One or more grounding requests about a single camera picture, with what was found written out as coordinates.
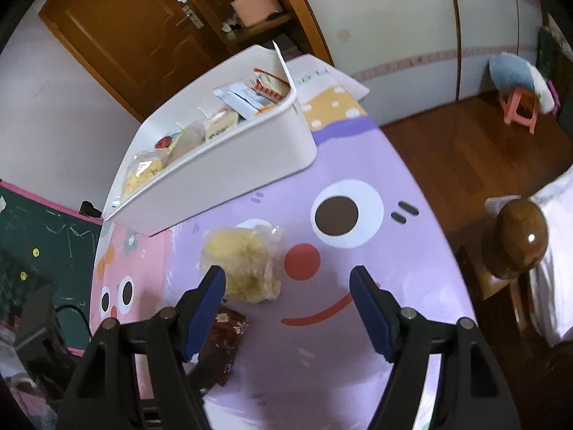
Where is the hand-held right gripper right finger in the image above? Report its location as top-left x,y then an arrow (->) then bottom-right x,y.
349,266 -> 522,430

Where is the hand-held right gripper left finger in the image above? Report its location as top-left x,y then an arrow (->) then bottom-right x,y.
56,265 -> 227,430

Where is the dark red snack packet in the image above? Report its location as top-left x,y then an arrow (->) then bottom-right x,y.
186,305 -> 249,388

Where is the clear bag of yellow chips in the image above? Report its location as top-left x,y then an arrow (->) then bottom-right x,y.
199,219 -> 285,305

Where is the white plastic bin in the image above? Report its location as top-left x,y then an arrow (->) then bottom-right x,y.
103,45 -> 318,237

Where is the clear plastic snack packet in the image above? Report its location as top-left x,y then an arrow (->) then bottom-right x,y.
172,119 -> 209,159

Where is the white blue sachet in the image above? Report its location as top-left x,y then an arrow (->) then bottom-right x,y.
212,83 -> 269,119

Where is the red striped snack packet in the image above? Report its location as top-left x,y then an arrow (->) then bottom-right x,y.
251,68 -> 292,101

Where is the wooden bedpost knob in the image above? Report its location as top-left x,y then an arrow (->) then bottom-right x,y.
483,199 -> 549,285

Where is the dark grey device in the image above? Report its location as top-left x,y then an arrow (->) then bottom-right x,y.
13,284 -> 59,350

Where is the white bedding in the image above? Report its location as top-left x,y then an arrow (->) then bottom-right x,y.
486,175 -> 573,345

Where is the pink plastic stool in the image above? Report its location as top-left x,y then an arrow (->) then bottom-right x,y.
499,90 -> 540,134

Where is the white wardrobe with pink stripe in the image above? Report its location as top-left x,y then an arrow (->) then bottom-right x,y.
291,0 -> 556,126

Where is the brown wooden door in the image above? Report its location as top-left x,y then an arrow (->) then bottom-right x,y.
39,0 -> 242,121

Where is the brown wooden shelf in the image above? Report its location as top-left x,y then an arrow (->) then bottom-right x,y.
174,0 -> 336,68

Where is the pink box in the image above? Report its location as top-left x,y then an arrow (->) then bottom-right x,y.
230,0 -> 285,28

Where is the green chalkboard with pink frame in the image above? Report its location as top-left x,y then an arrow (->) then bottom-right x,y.
0,181 -> 103,354

